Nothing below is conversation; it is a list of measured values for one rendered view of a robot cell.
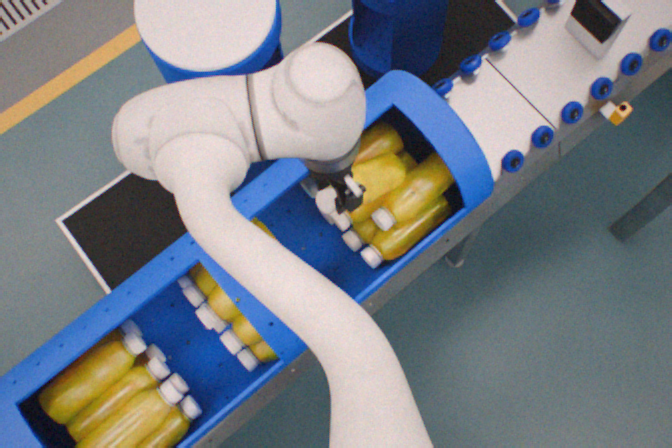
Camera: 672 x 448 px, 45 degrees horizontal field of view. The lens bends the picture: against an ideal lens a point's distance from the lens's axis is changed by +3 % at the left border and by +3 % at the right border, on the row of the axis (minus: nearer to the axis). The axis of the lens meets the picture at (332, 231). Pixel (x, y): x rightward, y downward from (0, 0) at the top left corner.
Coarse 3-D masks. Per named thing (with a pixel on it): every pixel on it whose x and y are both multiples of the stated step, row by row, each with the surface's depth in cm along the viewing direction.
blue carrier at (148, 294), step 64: (448, 128) 129; (256, 192) 131; (448, 192) 153; (192, 256) 128; (320, 256) 153; (192, 320) 150; (256, 320) 125; (0, 384) 128; (192, 384) 148; (256, 384) 132
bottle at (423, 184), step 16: (432, 160) 140; (416, 176) 139; (432, 176) 139; (448, 176) 139; (400, 192) 138; (416, 192) 138; (432, 192) 139; (384, 208) 139; (400, 208) 138; (416, 208) 139
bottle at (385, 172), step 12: (384, 156) 136; (396, 156) 137; (360, 168) 132; (372, 168) 132; (384, 168) 134; (396, 168) 135; (360, 180) 129; (372, 180) 131; (384, 180) 133; (396, 180) 136; (372, 192) 131; (384, 192) 134
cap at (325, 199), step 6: (318, 192) 128; (324, 192) 127; (330, 192) 127; (318, 198) 128; (324, 198) 127; (330, 198) 126; (318, 204) 128; (324, 204) 128; (330, 204) 127; (324, 210) 128; (330, 210) 127
